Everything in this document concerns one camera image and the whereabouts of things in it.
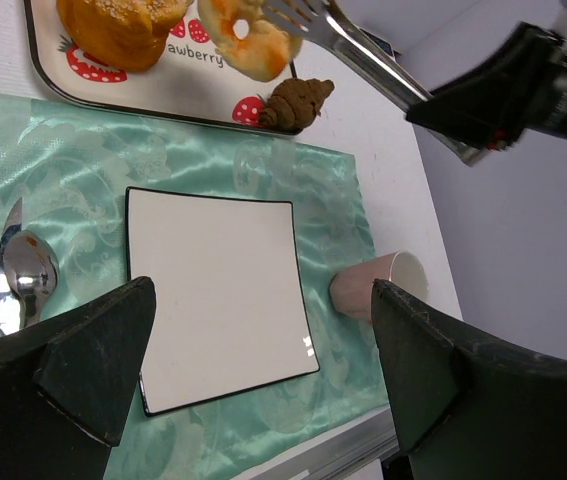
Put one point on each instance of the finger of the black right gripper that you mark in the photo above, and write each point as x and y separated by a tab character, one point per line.
485	107

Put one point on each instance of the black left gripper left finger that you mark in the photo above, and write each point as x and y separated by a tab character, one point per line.
67	384

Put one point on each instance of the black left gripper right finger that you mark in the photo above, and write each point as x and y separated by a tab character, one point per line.
466	404

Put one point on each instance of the steel serving tongs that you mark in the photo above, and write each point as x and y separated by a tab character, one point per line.
324	24

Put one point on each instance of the glazed ring bread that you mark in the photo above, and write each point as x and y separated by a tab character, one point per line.
246	39

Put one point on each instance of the tall orange muffin bread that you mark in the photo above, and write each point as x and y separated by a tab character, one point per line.
129	35

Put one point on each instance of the steel table knife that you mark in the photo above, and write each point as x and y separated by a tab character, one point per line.
10	317

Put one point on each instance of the steel spoon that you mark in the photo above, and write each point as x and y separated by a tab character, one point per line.
31	267

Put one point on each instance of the pink ceramic mug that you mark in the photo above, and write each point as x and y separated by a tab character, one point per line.
351	289

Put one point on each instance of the brown chocolate croissant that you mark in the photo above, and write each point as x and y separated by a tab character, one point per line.
295	104

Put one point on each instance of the white square plate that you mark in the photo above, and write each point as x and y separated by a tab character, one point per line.
230	309

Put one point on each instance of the green satin placemat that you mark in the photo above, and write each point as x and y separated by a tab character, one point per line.
70	168

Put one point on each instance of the strawberry print tray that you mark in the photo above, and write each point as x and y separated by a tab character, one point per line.
190	82

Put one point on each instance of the aluminium table edge rail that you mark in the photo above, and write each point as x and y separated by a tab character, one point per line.
336	453

